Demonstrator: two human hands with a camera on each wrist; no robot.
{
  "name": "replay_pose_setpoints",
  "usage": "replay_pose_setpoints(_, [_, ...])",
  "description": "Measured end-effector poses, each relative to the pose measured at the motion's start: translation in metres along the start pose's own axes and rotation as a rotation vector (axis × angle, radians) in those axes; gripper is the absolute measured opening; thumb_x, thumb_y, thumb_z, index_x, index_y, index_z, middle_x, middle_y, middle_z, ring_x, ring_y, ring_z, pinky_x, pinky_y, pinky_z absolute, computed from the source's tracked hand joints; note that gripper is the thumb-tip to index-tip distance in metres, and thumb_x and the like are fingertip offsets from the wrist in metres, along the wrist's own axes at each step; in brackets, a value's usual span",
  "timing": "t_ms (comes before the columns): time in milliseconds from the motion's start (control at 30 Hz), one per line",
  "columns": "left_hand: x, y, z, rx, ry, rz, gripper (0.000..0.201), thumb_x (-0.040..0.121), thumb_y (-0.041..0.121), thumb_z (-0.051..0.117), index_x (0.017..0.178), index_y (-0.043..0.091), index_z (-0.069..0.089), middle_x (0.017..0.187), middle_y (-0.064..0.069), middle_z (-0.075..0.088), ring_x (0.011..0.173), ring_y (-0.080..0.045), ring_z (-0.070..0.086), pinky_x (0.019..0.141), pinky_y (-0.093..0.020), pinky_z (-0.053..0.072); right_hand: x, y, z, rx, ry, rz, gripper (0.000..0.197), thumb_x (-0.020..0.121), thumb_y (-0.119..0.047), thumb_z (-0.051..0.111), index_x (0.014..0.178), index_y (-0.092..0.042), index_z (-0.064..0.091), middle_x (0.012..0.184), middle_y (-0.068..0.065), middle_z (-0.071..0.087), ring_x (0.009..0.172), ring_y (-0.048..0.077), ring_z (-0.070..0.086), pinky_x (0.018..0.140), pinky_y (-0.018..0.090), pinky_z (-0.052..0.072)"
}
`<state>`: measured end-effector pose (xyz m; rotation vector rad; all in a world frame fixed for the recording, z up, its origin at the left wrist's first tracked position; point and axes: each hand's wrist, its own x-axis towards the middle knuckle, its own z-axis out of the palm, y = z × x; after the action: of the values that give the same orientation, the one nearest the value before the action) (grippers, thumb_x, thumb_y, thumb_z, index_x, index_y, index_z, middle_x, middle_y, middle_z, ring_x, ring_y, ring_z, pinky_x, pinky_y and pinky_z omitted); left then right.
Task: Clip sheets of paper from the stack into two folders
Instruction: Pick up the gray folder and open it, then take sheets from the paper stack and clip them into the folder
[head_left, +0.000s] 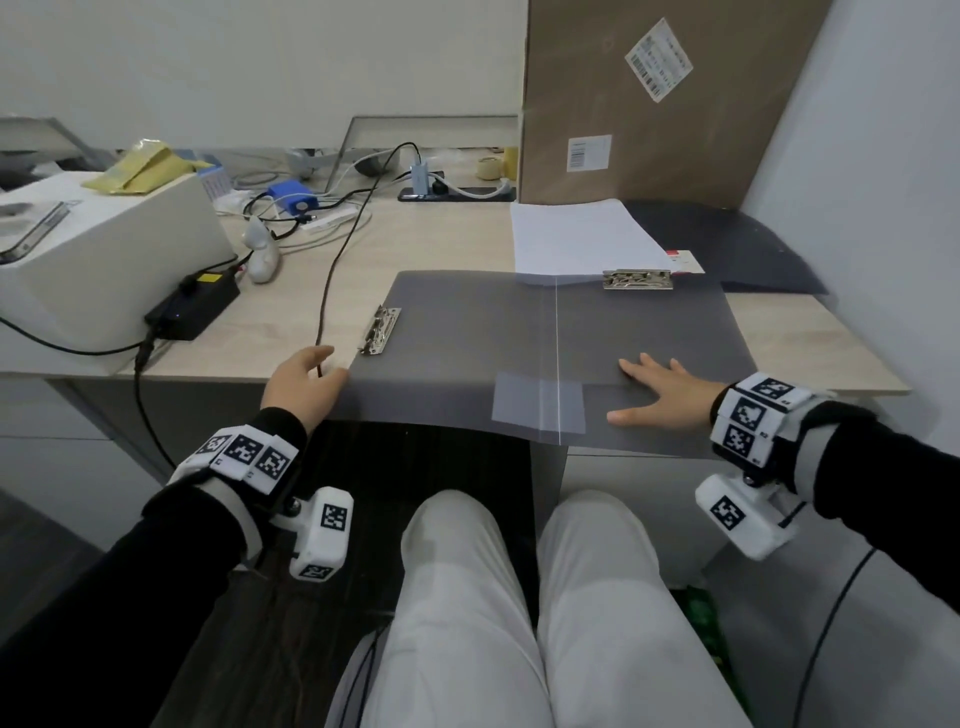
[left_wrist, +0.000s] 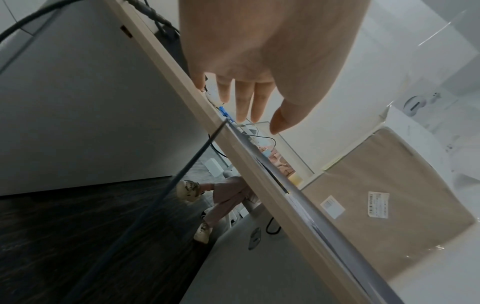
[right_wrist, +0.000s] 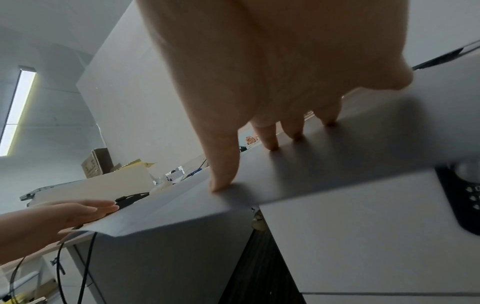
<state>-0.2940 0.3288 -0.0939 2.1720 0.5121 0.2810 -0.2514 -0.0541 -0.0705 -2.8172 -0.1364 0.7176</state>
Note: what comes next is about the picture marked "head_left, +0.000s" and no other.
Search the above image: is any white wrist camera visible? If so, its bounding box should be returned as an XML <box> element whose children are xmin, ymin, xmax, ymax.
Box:
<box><xmin>693</xmin><ymin>472</ymin><xmax>800</xmax><ymax>562</ymax></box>
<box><xmin>288</xmin><ymin>487</ymin><xmax>355</xmax><ymax>585</ymax></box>

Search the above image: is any person's right leg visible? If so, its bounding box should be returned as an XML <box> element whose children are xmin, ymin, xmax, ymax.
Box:
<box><xmin>536</xmin><ymin>491</ymin><xmax>751</xmax><ymax>728</ymax></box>

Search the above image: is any dark grey folder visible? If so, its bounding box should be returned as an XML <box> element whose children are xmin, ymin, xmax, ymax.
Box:
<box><xmin>622</xmin><ymin>198</ymin><xmax>830</xmax><ymax>296</ymax></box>

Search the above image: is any blue electronic device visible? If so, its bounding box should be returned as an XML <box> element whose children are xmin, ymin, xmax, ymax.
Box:
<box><xmin>267</xmin><ymin>179</ymin><xmax>316</xmax><ymax>219</ymax></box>

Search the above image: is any left wrist marker band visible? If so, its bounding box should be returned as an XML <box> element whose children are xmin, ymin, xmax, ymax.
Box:
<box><xmin>166</xmin><ymin>425</ymin><xmax>303</xmax><ymax>496</ymax></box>

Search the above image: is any person's left leg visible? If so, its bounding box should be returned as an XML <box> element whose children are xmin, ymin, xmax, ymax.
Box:
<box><xmin>359</xmin><ymin>488</ymin><xmax>556</xmax><ymax>728</ymax></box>

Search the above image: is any white hub cable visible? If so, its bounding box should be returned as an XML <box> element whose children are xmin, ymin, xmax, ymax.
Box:
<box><xmin>428</xmin><ymin>172</ymin><xmax>519</xmax><ymax>200</ymax></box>

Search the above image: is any person's left forearm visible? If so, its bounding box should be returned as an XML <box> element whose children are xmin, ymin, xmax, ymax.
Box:
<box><xmin>0</xmin><ymin>408</ymin><xmax>309</xmax><ymax>728</ymax></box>

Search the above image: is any white power strip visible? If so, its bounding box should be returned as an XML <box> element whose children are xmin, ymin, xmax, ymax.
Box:
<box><xmin>288</xmin><ymin>208</ymin><xmax>360</xmax><ymax>238</ymax></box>

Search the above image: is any long black cable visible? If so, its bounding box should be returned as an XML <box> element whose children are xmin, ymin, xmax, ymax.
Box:
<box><xmin>314</xmin><ymin>140</ymin><xmax>423</xmax><ymax>380</ymax></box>

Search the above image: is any person's right hand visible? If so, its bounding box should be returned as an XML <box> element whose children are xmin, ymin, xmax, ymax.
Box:
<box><xmin>605</xmin><ymin>352</ymin><xmax>730</xmax><ymax>433</ymax></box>

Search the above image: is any light grey folder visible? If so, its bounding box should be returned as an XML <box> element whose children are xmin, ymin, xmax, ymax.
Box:
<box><xmin>326</xmin><ymin>266</ymin><xmax>751</xmax><ymax>460</ymax></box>

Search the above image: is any black power adapter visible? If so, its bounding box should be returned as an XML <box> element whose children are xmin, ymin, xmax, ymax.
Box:
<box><xmin>143</xmin><ymin>269</ymin><xmax>241</xmax><ymax>343</ymax></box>

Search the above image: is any large flat cardboard package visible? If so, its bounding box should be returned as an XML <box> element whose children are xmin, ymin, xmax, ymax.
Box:
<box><xmin>518</xmin><ymin>0</ymin><xmax>835</xmax><ymax>211</ymax></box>

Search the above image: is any wrist marker band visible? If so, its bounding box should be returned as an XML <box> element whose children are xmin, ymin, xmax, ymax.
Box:
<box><xmin>708</xmin><ymin>372</ymin><xmax>838</xmax><ymax>470</ymax></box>
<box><xmin>166</xmin><ymin>425</ymin><xmax>303</xmax><ymax>496</ymax></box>

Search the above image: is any right wrist marker band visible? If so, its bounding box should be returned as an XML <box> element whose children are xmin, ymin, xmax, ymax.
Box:
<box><xmin>708</xmin><ymin>372</ymin><xmax>838</xmax><ymax>470</ymax></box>

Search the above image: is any large white box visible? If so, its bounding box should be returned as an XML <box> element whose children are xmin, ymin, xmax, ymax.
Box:
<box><xmin>0</xmin><ymin>170</ymin><xmax>240</xmax><ymax>376</ymax></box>

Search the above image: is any person's right forearm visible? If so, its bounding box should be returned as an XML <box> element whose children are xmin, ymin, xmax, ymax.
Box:
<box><xmin>783</xmin><ymin>401</ymin><xmax>960</xmax><ymax>571</ymax></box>

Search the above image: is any person's left hand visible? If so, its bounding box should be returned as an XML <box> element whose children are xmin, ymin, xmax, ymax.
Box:
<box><xmin>260</xmin><ymin>344</ymin><xmax>352</xmax><ymax>436</ymax></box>

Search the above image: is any person's leg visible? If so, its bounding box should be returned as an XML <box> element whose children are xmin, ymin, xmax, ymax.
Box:
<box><xmin>359</xmin><ymin>488</ymin><xmax>556</xmax><ymax>728</ymax></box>
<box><xmin>536</xmin><ymin>491</ymin><xmax>751</xmax><ymax>728</ymax></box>

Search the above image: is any dark grey stand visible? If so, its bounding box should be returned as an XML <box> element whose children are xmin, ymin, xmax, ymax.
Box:
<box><xmin>0</xmin><ymin>116</ymin><xmax>114</xmax><ymax>189</ymax></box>

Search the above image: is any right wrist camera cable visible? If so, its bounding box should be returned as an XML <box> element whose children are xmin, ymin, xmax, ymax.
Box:
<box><xmin>791</xmin><ymin>547</ymin><xmax>879</xmax><ymax>728</ymax></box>

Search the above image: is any stack of white papers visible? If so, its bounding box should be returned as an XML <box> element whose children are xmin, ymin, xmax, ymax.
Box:
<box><xmin>509</xmin><ymin>198</ymin><xmax>674</xmax><ymax>289</ymax></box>

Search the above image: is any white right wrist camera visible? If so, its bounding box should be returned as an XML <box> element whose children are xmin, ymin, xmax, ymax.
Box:
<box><xmin>693</xmin><ymin>472</ymin><xmax>800</xmax><ymax>562</ymax></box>

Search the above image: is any black power cord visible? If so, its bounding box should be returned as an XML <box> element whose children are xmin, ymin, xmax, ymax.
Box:
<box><xmin>0</xmin><ymin>314</ymin><xmax>181</xmax><ymax>470</ymax></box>

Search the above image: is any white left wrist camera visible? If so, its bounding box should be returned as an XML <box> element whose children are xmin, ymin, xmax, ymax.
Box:
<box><xmin>288</xmin><ymin>487</ymin><xmax>355</xmax><ymax>585</ymax></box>

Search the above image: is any framed glass panel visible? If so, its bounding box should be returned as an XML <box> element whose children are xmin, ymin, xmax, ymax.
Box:
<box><xmin>324</xmin><ymin>113</ymin><xmax>521</xmax><ymax>195</ymax></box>

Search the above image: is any yellow padded envelope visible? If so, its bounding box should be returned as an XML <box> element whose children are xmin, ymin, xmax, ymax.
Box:
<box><xmin>80</xmin><ymin>138</ymin><xmax>215</xmax><ymax>196</ymax></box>

